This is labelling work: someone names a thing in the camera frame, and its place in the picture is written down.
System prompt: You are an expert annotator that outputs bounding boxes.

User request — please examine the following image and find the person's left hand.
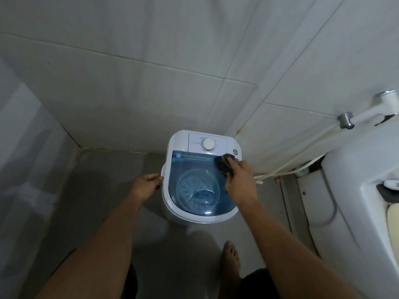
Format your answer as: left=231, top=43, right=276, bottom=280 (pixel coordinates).
left=130, top=173, right=165, bottom=205

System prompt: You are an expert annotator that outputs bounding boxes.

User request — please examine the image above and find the person's right hand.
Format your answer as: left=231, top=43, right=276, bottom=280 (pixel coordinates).
left=224, top=160, right=259, bottom=210

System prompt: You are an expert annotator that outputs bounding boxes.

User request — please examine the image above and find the dark striped cleaning cloth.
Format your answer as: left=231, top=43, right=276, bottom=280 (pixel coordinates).
left=214, top=154, right=237, bottom=178

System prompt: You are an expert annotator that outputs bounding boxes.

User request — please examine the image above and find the small white blue washing machine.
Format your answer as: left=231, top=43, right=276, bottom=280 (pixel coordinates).
left=160, top=130, right=242, bottom=226

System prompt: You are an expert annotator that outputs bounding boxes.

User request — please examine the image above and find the person's right forearm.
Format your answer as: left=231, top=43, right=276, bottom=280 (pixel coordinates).
left=240, top=199, right=360, bottom=299

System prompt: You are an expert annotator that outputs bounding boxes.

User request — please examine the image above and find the person's left forearm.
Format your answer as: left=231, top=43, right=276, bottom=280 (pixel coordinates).
left=34, top=196, right=148, bottom=299

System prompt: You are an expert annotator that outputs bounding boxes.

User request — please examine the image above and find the white toilet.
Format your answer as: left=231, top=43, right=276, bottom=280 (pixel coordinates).
left=296, top=113, right=399, bottom=297

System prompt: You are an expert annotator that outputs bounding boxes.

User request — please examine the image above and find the black flat item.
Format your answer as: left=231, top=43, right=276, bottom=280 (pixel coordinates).
left=376, top=183, right=399, bottom=204

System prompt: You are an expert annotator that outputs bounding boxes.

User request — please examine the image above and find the cream toilet seat cover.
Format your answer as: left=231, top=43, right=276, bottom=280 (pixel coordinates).
left=386, top=203, right=399, bottom=247

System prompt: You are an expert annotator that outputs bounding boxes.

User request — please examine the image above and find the white bidet sprayer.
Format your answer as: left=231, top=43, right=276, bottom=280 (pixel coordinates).
left=354, top=90, right=399, bottom=127

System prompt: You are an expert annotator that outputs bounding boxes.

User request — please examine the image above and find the white corrugated drain hose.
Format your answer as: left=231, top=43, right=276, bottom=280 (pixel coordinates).
left=254, top=154, right=327, bottom=185

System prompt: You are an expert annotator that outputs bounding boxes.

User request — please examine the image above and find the white bidet hose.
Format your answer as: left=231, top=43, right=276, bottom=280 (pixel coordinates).
left=254, top=124, right=342, bottom=180

